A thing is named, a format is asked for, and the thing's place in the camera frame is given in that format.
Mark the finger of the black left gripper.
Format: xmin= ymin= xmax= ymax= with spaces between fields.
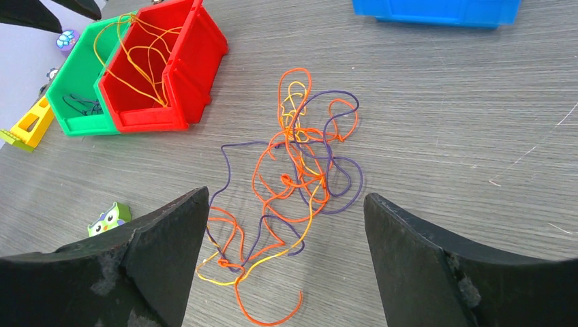
xmin=1 ymin=0 xmax=62 ymax=33
xmin=52 ymin=0 xmax=102 ymax=20

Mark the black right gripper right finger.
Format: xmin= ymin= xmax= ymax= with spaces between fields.
xmin=363 ymin=193 xmax=577 ymax=326

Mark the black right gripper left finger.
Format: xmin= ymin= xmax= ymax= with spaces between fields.
xmin=1 ymin=187 xmax=209 ymax=326

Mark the purple round toy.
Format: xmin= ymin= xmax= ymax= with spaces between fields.
xmin=55 ymin=29 xmax=80 ymax=57

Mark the green frog toy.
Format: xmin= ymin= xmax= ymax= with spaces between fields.
xmin=87 ymin=202 xmax=132 ymax=237

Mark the green plastic bin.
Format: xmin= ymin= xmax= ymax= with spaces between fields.
xmin=46 ymin=12 xmax=133 ymax=137

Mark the red plastic bin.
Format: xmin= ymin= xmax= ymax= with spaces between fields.
xmin=98 ymin=0 xmax=228 ymax=134

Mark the yellow triangle toy left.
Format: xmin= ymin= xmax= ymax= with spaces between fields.
xmin=1 ymin=95 xmax=55 ymax=153

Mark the blue plastic bin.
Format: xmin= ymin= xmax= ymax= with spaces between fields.
xmin=352 ymin=0 xmax=521 ymax=29

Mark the small chip by wall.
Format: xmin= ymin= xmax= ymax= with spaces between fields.
xmin=46 ymin=68 xmax=59 ymax=81

